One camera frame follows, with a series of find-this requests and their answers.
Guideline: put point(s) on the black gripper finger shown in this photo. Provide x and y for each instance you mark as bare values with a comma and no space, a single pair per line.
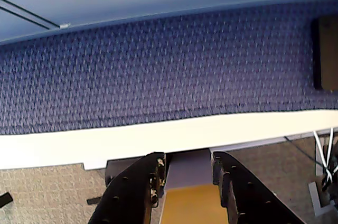
248,195
132,195

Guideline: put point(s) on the black floor strip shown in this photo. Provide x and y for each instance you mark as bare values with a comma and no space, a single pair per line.
5,200
93,201

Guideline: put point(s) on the brown wooden board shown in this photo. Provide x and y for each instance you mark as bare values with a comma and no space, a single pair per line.
327,52

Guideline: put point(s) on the dark under-desk bracket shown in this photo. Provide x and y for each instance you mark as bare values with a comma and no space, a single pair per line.
118,167

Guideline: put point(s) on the white metal floor bracket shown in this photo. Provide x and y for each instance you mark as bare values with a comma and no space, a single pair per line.
319,203

